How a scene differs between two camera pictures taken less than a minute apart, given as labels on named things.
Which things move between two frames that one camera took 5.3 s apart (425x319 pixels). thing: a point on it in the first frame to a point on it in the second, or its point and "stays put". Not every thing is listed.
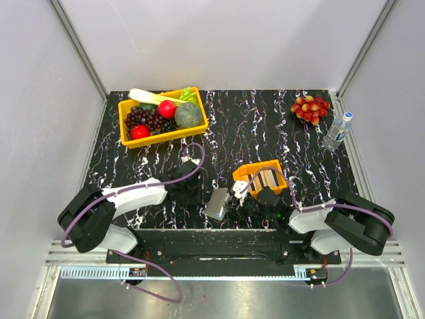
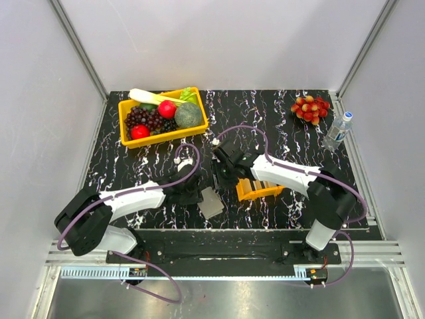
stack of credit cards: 265,179 stays put
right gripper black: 242,209 to 217,165
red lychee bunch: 310,108 stays put
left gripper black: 198,199 stays put
